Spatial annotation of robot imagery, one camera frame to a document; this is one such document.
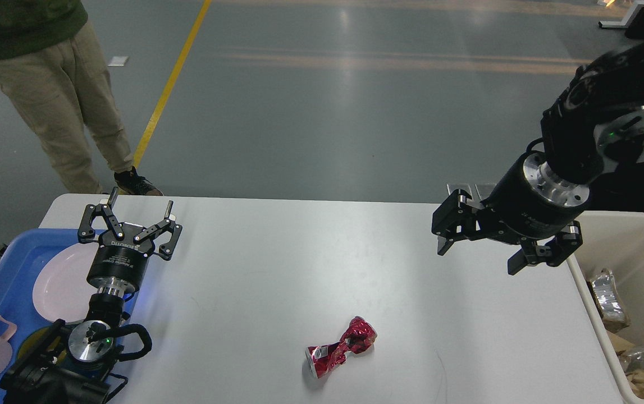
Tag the floor outlet plates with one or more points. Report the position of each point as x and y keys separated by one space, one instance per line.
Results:
x=478 y=191

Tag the brown paper bag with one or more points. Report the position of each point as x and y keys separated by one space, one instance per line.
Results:
x=619 y=344

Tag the pink plate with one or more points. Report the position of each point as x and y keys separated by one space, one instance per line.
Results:
x=61 y=290

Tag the beige plastic bin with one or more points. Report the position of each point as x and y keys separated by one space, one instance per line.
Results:
x=614 y=241

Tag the aluminium foil tray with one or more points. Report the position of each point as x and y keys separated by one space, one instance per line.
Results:
x=607 y=301

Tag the blue plastic tray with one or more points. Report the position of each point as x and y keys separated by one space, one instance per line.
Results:
x=20 y=266

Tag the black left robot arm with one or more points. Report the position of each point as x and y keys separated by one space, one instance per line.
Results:
x=73 y=363

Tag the person in khaki trousers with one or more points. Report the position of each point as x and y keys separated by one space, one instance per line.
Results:
x=54 y=73

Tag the dark teal mug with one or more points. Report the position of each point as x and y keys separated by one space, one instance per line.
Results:
x=32 y=342

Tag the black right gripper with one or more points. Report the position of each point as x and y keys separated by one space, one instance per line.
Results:
x=530 y=203

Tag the crushed red can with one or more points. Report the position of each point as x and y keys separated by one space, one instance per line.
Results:
x=359 y=337

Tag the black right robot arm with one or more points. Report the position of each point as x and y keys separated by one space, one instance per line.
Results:
x=590 y=155

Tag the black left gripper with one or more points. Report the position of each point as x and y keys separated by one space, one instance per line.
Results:
x=122 y=261

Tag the white desk leg far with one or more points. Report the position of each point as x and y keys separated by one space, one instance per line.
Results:
x=632 y=23

